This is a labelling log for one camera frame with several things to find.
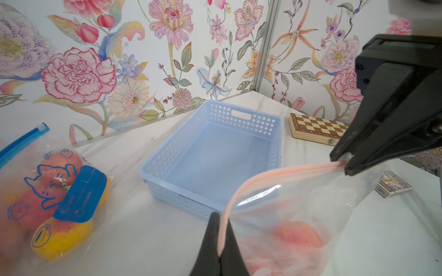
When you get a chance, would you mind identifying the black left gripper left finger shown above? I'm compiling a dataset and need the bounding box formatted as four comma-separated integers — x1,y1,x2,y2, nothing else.
189,212,221,276

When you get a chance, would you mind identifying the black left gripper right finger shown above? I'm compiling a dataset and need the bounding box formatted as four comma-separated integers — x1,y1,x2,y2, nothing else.
220,224,249,276

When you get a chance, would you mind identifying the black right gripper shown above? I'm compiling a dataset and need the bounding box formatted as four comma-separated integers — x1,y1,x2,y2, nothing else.
330,34,442,176

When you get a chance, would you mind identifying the clear pink bag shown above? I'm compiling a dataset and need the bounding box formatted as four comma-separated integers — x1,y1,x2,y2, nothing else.
217,160,442,276

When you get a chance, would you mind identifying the clear blue-zipper zip bag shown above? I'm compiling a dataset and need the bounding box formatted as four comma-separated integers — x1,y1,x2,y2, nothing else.
1,124,113,276

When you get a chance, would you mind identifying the wooden chessboard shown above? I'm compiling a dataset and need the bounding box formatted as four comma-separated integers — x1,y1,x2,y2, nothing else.
288,113,349,146

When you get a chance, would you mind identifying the light blue perforated basket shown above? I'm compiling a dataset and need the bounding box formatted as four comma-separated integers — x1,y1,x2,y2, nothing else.
139,100,282,220

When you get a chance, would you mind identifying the aluminium right corner post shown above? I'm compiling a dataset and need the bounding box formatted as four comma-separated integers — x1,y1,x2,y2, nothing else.
253,0,281,93

